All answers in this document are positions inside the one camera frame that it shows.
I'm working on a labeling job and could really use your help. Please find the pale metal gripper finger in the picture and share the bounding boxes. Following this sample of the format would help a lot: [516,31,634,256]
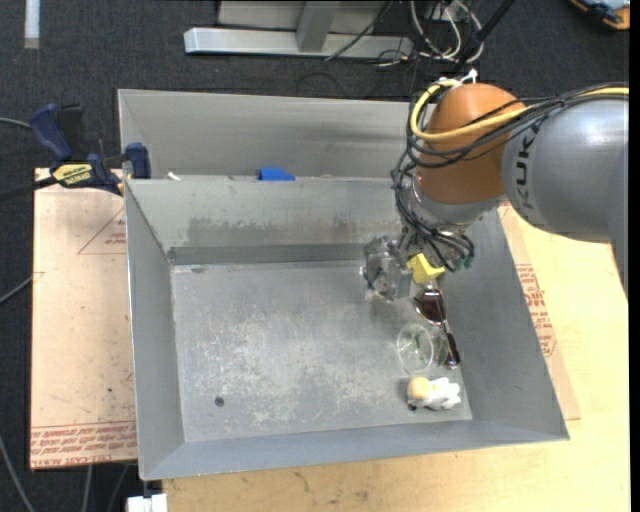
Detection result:
[359,265,389,303]
[386,272,414,303]

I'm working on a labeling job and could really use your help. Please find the yellow block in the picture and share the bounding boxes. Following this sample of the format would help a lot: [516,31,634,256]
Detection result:
[406,252,446,285]

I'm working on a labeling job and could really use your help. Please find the brown-lens sunglasses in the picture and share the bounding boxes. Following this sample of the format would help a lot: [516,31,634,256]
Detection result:
[413,288,462,371]

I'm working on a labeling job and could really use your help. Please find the clear glass cup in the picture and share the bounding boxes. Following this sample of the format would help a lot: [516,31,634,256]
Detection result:
[396,321,443,374]

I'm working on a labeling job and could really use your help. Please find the grey metal bin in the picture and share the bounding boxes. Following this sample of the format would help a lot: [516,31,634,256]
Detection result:
[117,88,571,482]

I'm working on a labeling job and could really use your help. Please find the white toy figure, tan head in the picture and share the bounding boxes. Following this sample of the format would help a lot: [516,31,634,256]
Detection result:
[405,375,462,413]

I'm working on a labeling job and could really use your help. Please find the brown cardboard board, red print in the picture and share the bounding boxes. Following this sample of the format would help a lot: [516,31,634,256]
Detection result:
[29,167,583,472]

